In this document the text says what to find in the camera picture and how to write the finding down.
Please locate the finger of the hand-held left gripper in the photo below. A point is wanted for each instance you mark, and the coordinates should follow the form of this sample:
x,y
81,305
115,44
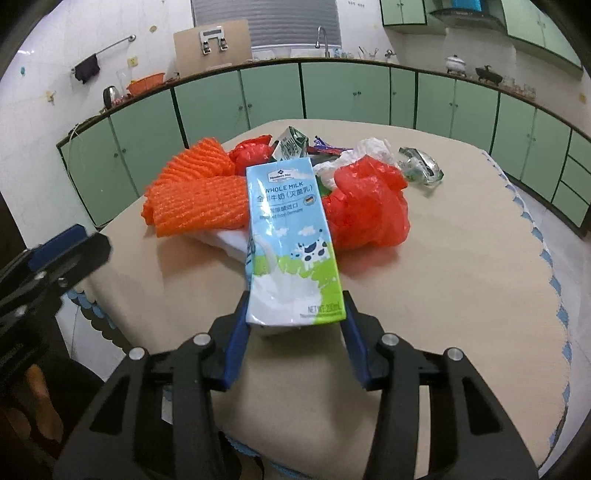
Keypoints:
x,y
81,261
55,247

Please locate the range hood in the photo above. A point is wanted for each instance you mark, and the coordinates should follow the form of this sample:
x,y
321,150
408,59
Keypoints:
x,y
466,18

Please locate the white plastic bag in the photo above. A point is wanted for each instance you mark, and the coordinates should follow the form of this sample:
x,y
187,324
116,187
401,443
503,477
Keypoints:
x,y
374,150

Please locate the row of glass jars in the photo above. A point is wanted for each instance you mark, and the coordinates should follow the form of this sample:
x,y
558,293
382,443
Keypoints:
x,y
519,87

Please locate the orange foam fruit net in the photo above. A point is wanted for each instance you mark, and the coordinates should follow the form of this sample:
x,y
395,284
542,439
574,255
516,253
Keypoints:
x,y
198,205
198,161

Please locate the metal towel bar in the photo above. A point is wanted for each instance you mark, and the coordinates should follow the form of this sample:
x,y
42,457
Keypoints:
x,y
111,48

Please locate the chrome faucet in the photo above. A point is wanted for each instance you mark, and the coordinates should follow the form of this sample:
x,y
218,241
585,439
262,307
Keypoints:
x,y
322,39

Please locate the black pot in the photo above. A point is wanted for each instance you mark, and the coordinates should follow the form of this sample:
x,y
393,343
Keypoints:
x,y
487,74

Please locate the white enamel pot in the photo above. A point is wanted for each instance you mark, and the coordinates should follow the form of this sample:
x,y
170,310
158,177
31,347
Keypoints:
x,y
455,63

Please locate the grey window blind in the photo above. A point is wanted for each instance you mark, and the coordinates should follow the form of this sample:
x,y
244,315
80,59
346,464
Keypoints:
x,y
268,21

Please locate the green wall cabinet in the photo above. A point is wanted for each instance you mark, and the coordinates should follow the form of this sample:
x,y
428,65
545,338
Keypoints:
x,y
540,23
406,11

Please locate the orange plastic basin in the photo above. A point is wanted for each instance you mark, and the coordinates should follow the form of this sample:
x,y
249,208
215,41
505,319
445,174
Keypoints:
x,y
145,84

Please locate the small red plastic bag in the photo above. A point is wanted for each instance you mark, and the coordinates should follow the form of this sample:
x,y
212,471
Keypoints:
x,y
249,154

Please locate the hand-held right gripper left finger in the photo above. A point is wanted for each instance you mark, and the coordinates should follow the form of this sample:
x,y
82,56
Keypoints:
x,y
235,344

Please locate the dark hanging towel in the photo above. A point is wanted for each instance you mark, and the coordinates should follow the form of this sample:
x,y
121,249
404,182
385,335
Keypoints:
x,y
87,69

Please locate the person's left hand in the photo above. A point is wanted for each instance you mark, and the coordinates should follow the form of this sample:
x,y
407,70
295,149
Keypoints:
x,y
44,401

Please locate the purple snack wrapper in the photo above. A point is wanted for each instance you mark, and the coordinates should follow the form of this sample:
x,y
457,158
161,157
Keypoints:
x,y
328,148

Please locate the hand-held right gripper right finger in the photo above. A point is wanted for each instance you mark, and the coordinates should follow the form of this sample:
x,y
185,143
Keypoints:
x,y
356,353

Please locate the large red plastic bag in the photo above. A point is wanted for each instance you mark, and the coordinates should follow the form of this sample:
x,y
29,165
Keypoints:
x,y
364,207

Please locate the green base cabinets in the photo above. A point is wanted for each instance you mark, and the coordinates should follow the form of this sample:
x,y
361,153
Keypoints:
x,y
323,92

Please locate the large cardboard box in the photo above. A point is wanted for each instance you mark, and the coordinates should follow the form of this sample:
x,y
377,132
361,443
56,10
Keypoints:
x,y
194,55

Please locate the steel kettle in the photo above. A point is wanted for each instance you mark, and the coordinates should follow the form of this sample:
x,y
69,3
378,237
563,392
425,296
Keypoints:
x,y
111,97

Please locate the blue and green milk carton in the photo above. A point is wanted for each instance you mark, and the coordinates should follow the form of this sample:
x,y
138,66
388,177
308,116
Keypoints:
x,y
291,230

